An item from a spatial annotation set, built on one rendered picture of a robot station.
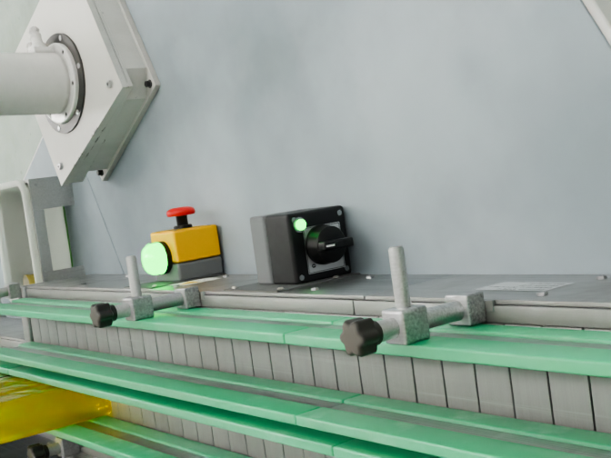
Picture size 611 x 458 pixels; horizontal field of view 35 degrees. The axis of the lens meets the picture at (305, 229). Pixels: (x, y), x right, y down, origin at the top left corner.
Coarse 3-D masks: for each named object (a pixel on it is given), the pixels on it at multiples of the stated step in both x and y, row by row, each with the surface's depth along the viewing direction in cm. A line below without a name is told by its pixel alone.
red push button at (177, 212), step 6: (168, 210) 133; (174, 210) 132; (180, 210) 132; (186, 210) 132; (192, 210) 133; (168, 216) 133; (180, 216) 133; (186, 216) 134; (180, 222) 133; (186, 222) 134
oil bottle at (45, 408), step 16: (0, 400) 132; (16, 400) 132; (32, 400) 133; (48, 400) 134; (64, 400) 136; (80, 400) 137; (96, 400) 139; (0, 416) 130; (16, 416) 132; (32, 416) 133; (48, 416) 134; (64, 416) 136; (80, 416) 137; (96, 416) 139; (0, 432) 130; (16, 432) 132; (32, 432) 133
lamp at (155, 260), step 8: (144, 248) 131; (152, 248) 130; (160, 248) 130; (168, 248) 130; (144, 256) 131; (152, 256) 129; (160, 256) 129; (168, 256) 130; (144, 264) 131; (152, 264) 130; (160, 264) 130; (168, 264) 130; (152, 272) 130; (160, 272) 130; (168, 272) 131
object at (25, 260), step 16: (0, 192) 181; (16, 192) 182; (0, 208) 182; (16, 208) 183; (0, 224) 181; (16, 224) 183; (32, 224) 168; (0, 240) 181; (16, 240) 183; (32, 240) 168; (0, 256) 182; (16, 256) 183; (32, 256) 169; (16, 272) 183; (32, 272) 184
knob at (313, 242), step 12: (312, 228) 107; (324, 228) 106; (336, 228) 107; (312, 240) 106; (324, 240) 106; (336, 240) 105; (348, 240) 106; (312, 252) 106; (324, 252) 105; (336, 252) 106
